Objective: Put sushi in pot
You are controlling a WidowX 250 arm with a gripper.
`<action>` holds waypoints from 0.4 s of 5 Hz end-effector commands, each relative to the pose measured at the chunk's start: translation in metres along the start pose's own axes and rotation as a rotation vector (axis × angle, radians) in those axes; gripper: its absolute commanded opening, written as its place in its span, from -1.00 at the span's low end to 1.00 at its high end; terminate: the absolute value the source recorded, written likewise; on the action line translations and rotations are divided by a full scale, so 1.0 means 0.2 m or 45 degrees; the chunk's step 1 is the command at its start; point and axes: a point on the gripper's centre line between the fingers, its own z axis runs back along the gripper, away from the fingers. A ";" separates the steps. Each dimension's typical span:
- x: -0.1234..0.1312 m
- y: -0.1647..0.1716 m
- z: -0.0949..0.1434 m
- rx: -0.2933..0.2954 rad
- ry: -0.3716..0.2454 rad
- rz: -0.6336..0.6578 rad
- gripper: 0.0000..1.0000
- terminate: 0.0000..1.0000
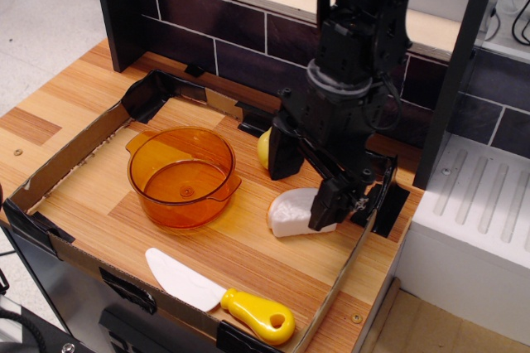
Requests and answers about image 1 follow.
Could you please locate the white drainboard sink unit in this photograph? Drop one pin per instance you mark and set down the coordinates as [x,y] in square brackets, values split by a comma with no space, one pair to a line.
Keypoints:
[467,249]

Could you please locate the orange transparent plastic pot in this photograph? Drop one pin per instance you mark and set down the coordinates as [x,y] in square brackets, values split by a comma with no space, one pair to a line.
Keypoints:
[184,177]

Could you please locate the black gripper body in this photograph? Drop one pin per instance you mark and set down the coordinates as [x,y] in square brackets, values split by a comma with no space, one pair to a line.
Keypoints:
[335,120]

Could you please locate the dark tiled backsplash shelf unit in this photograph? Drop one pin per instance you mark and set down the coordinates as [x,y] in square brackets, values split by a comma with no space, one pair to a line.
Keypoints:
[266,51]

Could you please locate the toy knife yellow handle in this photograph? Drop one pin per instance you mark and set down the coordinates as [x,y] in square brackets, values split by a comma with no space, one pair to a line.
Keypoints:
[271,321]

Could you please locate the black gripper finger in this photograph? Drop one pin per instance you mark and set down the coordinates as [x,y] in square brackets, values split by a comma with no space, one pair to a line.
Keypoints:
[284,158]
[337,200]

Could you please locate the cardboard fence with black tape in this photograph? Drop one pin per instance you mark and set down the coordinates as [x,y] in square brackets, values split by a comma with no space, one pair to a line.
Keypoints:
[79,228]

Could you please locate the yellow toy potato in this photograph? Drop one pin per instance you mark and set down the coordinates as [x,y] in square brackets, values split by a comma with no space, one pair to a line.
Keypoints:
[263,148]

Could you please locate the white toy sushi piece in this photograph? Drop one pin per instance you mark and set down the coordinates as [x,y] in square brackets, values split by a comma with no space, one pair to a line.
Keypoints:
[289,213]

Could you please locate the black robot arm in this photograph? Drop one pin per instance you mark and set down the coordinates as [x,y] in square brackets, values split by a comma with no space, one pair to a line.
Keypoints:
[360,38]

